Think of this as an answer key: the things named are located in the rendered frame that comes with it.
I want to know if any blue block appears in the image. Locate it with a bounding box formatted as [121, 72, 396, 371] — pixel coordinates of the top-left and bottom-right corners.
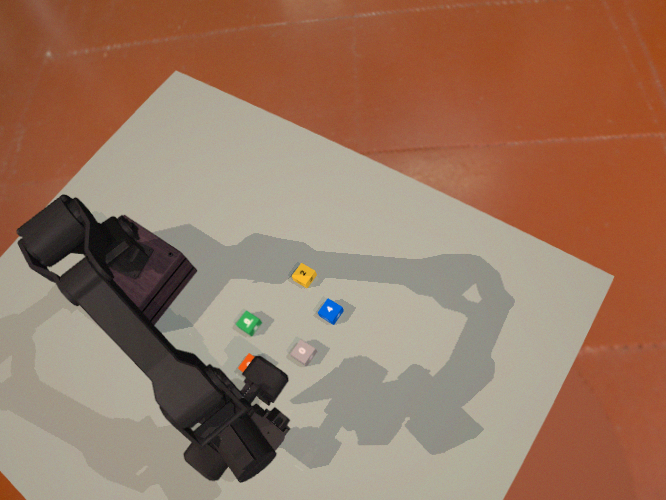
[318, 298, 344, 325]

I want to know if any green block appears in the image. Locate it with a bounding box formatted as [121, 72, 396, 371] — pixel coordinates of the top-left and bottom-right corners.
[236, 311, 262, 336]

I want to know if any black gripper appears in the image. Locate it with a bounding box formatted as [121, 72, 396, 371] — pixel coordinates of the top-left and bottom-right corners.
[184, 356, 288, 481]

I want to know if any orange block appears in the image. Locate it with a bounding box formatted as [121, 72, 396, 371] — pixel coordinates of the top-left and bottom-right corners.
[238, 353, 254, 372]

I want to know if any yellow block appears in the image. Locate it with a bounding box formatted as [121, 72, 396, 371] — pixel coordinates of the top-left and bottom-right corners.
[292, 263, 317, 288]

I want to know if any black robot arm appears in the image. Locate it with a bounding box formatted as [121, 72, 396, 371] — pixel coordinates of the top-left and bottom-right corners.
[16, 194, 291, 483]

